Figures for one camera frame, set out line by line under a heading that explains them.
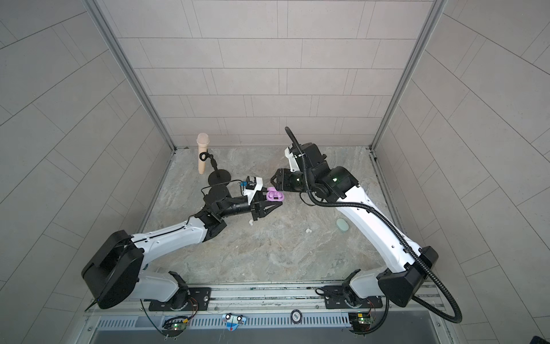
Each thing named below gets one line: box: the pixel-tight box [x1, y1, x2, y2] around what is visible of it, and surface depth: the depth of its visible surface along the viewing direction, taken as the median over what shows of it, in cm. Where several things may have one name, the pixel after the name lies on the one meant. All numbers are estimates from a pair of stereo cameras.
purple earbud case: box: [266, 187, 285, 203], surface depth 67 cm
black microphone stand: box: [199, 149, 232, 186], surface depth 104 cm
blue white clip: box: [222, 313, 248, 332], surface depth 67 cm
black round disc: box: [290, 308, 303, 325], surface depth 69 cm
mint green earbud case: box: [335, 217, 350, 233], surface depth 89 cm
